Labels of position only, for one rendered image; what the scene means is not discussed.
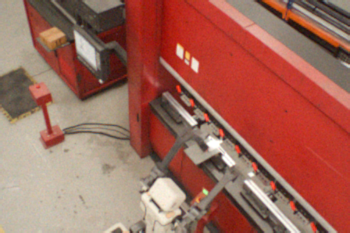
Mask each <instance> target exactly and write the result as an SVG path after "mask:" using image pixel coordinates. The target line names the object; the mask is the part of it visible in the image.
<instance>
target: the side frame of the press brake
mask: <svg viewBox="0 0 350 233"><path fill-rule="evenodd" d="M124 1H125V16H126V47H127V76H128V108H129V123H130V146H132V148H133V149H134V151H135V152H136V153H137V154H138V155H139V156H140V159H143V158H145V157H146V156H148V155H149V153H150V152H152V151H154V149H153V148H152V144H151V142H150V105H149V102H151V101H152V100H154V99H157V98H158V97H162V96H163V93H165V92H167V91H168V92H169V93H170V94H171V95H172V96H173V98H174V99H175V100H176V101H177V102H178V103H179V104H180V105H181V106H182V107H183V109H185V111H186V112H187V113H189V115H190V116H195V115H196V113H195V112H194V110H193V106H188V105H187V104H186V103H185V102H184V101H183V99H181V97H180V93H179V91H178V90H177V85H178V86H179V87H180V90H181V83H180V82H179V81H178V79H176V78H175V76H173V75H172V74H171V72H169V71H168V69H167V68H165V67H164V65H162V64H161V62H160V52H161V22H162V5H163V0H124Z"/></svg>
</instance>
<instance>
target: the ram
mask: <svg viewBox="0 0 350 233"><path fill-rule="evenodd" d="M177 43H178V44H179V45H180V46H181V47H182V48H183V59H182V58H181V57H179V55H178V54H177ZM186 51H187V52H188V53H189V60H188V59H186V58H185V54H186ZM192 56H193V58H194V59H195V60H197V61H198V72H197V73H196V72H195V70H193V69H192V68H191V61H192ZM160 57H161V59H162V60H164V61H165V62H166V63H167V64H169V66H171V68H172V69H173V70H175V72H176V73H177V74H179V76H180V77H181V78H182V79H183V80H184V81H185V82H186V83H187V84H188V85H189V86H190V87H191V88H192V89H193V90H194V91H195V92H196V93H198V95H199V96H200V97H202V99H204V101H205V102H206V103H208V105H209V106H210V107H211V108H212V109H214V111H215V112H216V113H218V115H219V116H220V117H221V118H222V119H223V120H224V121H225V122H226V123H227V124H228V125H229V126H231V127H232V128H233V129H234V130H235V131H236V132H237V133H238V134H239V135H240V136H241V137H242V138H243V139H244V140H245V141H246V142H247V143H248V144H249V145H250V146H251V147H252V148H253V149H254V150H255V151H256V152H257V153H258V154H259V155H260V156H261V157H262V158H263V159H264V160H265V161H266V162H267V163H268V164H269V165H270V166H271V167H272V169H274V170H275V171H276V173H278V174H279V175H280V177H282V178H283V179H284V181H286V182H287V183H288V184H289V185H290V186H291V187H292V188H293V189H294V190H295V191H296V192H297V193H298V194H299V195H300V196H301V197H302V198H303V199H304V200H305V201H306V202H307V203H308V204H309V205H310V206H311V207H312V208H313V209H314V210H315V211H316V212H317V213H318V214H319V215H320V216H321V217H322V218H323V219H324V220H325V221H326V222H327V223H328V224H329V225H330V226H331V227H332V228H333V229H334V230H335V231H336V232H337V233H350V134H349V133H348V132H347V131H345V130H344V129H343V128H342V127H340V126H339V125H338V124H336V122H335V121H333V120H332V119H331V118H329V117H328V116H327V115H326V114H325V113H324V112H322V111H321V110H320V109H318V107H316V106H314V105H313V104H312V103H311V102H310V101H309V100H308V99H306V98H305V97H304V96H303V95H301V93H298V91H296V90H295V89H294V88H293V87H292V86H290V85H289V84H288V83H287V82H286V81H284V80H283V79H281V78H280V77H278V75H277V74H276V73H274V72H273V71H272V70H271V69H269V67H268V66H266V65H264V64H263V63H262V62H260V60H258V59H257V58H256V57H254V55H252V54H251V53H250V52H248V50H246V49H245V48H243V47H242V46H241V45H240V44H238V42H236V41H235V40H234V39H233V38H231V37H230V36H228V34H226V33H225V32H223V30H221V29H220V28H218V26H216V25H215V24H214V23H213V22H212V21H210V20H209V19H208V18H207V17H205V16H203V14H201V13H200V12H199V11H198V10H197V9H195V8H194V7H193V6H192V5H190V4H189V3H188V2H186V1H185V0H162V22H161V52H160ZM185 59H186V60H188V62H189V65H188V64H187V63H186V62H185ZM160 62H161V64H162V65H164V67H165V68H167V69H168V71H169V72H171V74H172V75H173V76H175V78H176V79H178V81H179V82H180V83H182V85H183V86H185V88H186V89H187V90H188V91H189V92H190V93H191V94H192V95H193V96H194V97H195V98H196V99H197V100H198V101H199V102H200V103H201V104H202V105H203V106H204V107H205V108H206V109H207V110H208V111H209V112H210V113H211V114H212V115H213V116H214V117H215V118H216V119H217V120H218V121H219V122H220V123H221V124H222V125H223V126H224V127H225V128H226V129H227V130H228V131H229V132H230V133H231V134H232V135H233V136H234V137H235V138H236V139H237V140H238V141H239V142H240V143H241V144H242V145H243V146H244V147H245V148H246V149H247V150H248V151H249V152H250V153H251V154H252V155H253V156H254V157H255V158H256V159H257V160H258V161H259V162H260V163H261V164H262V165H263V166H264V167H265V168H266V169H267V170H268V171H269V172H270V173H271V174H272V175H273V176H274V177H275V178H276V179H277V180H278V181H279V182H280V183H281V184H282V185H283V186H284V187H285V188H286V189H287V190H288V191H289V192H290V193H291V194H292V195H293V196H294V197H295V198H296V199H297V200H298V201H299V202H300V203H301V204H302V205H303V206H304V207H305V208H306V209H307V210H308V211H309V212H310V213H311V214H312V215H313V216H314V217H315V218H316V219H317V220H318V221H319V222H320V223H321V224H322V225H323V226H324V227H325V228H326V229H327V230H328V231H329V232H330V233H333V232H332V231H331V230H330V229H329V228H328V227H327V226H326V225H325V224H324V223H323V222H322V221H321V220H320V219H319V218H318V217H317V216H316V215H315V214H314V213H313V212H312V211H311V210H310V209H309V208H308V207H307V206H306V205H305V204H304V203H303V202H302V201H301V200H300V199H299V198H298V197H297V196H296V195H295V194H294V193H293V192H292V191H291V190H290V189H289V188H288V187H287V186H286V185H285V184H284V183H283V182H282V181H281V180H280V178H278V177H277V176H276V174H274V173H273V172H272V171H271V170H270V169H269V168H268V167H267V166H266V164H264V163H263V162H262V160H260V159H259V157H258V156H256V155H255V154H254V153H253V152H252V150H250V149H249V148H248V146H246V145H245V144H244V142H242V140H240V138H238V136H236V135H235V134H234V132H232V130H230V128H228V126H226V124H224V122H222V120H220V119H219V118H218V116H216V114H215V113H214V112H212V110H211V109H209V108H208V106H206V105H205V103H204V102H202V100H201V99H199V97H198V96H197V95H195V93H193V91H191V89H189V87H188V86H187V85H185V84H184V83H183V82H182V81H181V80H180V79H179V78H178V77H177V76H176V75H175V74H174V73H173V72H172V71H171V70H170V69H169V68H168V67H167V66H166V65H165V64H164V63H163V62H162V61H161V60H160Z"/></svg>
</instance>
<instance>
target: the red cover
mask: <svg viewBox="0 0 350 233"><path fill-rule="evenodd" d="M185 1H186V2H188V3H189V4H190V5H192V6H193V7H194V8H195V9H197V10H198V11H199V12H200V13H201V14H203V16H205V17H207V18H208V19H209V20H210V21H212V22H213V23H214V24H215V25H216V26H218V28H220V29H221V30H223V32H225V33H226V34H228V36H230V37H231V38H233V39H234V40H235V41H236V42H238V44H240V45H241V46H242V47H243V48H245V49H246V50H248V52H250V53H251V54H252V55H254V57H256V58H257V59H258V60H260V62H262V63H263V64H264V65H266V66H268V67H269V69H271V70H272V71H273V72H274V73H276V74H277V75H278V77H280V78H281V79H283V80H284V81H286V82H287V83H288V84H289V85H290V86H292V87H293V88H294V89H295V90H296V91H298V93H301V95H303V96H304V97H305V98H306V99H308V100H309V101H310V102H311V103H312V104H313V105H314V106H316V107H318V109H320V110H321V111H322V112H324V113H325V114H326V115H327V116H328V117H329V118H331V119H332V120H333V121H335V122H336V124H338V125H339V126H340V127H342V128H343V129H344V130H345V131H347V132H348V133H349V134H350V94H349V93H347V92H346V91H345V90H344V89H342V88H340V87H339V86H338V85H336V84H335V83H334V82H333V81H331V80H330V79H328V77H326V76H325V75H323V74H322V73H321V72H319V71H318V70H317V69H315V68H314V67H313V66H311V65H310V64H308V63H307V62H306V61H304V59H302V58H301V57H299V56H298V55H296V54H295V53H294V52H292V51H291V50H290V49H289V48H287V47H286V46H284V45H282V43H281V42H279V41H278V40H277V39H276V38H274V37H273V36H271V35H270V34H268V33H267V32H266V31H264V30H263V29H262V28H260V26H258V25H257V24H255V23H254V22H252V21H251V20H250V19H249V18H247V17H246V16H244V15H243V14H242V13H240V12H238V10H237V9H235V8H234V7H233V6H232V5H230V4H228V3H227V2H225V1H224V0H185Z"/></svg>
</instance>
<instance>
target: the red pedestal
mask: <svg viewBox="0 0 350 233"><path fill-rule="evenodd" d="M29 89H30V95H31V96H32V98H33V99H34V101H35V102H36V104H37V106H41V111H42V113H43V116H44V120H45V126H46V128H47V129H45V130H42V131H40V136H41V137H40V138H39V140H40V142H41V144H42V145H43V146H44V148H45V149H48V148H51V147H52V146H55V145H58V144H60V143H62V142H65V141H66V140H65V138H64V135H63V132H62V130H61V129H60V127H59V126H58V124H56V125H55V126H52V125H51V122H50V119H49V115H48V108H47V106H46V103H48V102H52V93H51V92H50V91H49V89H48V87H46V85H45V83H44V81H42V82H41V83H37V84H35V85H32V86H30V87H29Z"/></svg>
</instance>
